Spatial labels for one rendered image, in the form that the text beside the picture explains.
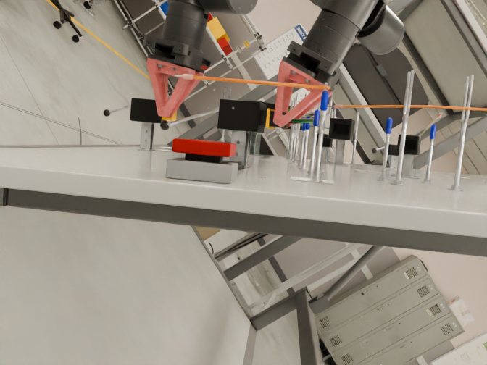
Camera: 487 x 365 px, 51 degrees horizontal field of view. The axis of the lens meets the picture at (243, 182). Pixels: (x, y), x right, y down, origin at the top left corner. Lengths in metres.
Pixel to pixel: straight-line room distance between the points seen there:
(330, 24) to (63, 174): 0.39
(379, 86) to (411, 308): 6.31
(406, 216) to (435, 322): 7.54
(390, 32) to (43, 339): 0.59
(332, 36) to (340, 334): 7.29
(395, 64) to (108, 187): 1.43
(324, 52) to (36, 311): 0.48
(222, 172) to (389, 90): 1.35
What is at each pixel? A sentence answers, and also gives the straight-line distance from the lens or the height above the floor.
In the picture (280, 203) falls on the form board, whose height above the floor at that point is 1.14.
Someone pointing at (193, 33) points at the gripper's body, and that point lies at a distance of 0.72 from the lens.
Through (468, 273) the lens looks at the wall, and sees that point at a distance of 8.46.
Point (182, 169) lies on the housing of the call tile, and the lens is 0.43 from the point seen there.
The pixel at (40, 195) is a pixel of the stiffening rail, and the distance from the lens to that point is 0.59.
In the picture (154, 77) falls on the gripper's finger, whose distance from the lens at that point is 0.73.
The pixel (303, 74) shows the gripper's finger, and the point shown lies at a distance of 0.65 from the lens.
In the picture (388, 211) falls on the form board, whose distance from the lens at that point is 0.40.
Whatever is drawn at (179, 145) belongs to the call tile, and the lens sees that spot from 0.43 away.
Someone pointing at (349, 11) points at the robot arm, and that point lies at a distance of 0.68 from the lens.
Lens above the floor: 1.17
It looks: 6 degrees down
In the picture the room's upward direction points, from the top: 58 degrees clockwise
